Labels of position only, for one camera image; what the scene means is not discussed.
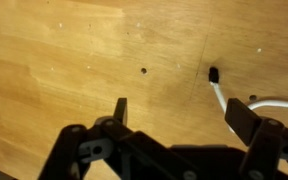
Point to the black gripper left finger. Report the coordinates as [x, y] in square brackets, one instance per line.
[140, 150]

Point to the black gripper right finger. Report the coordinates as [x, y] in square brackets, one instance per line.
[264, 143]

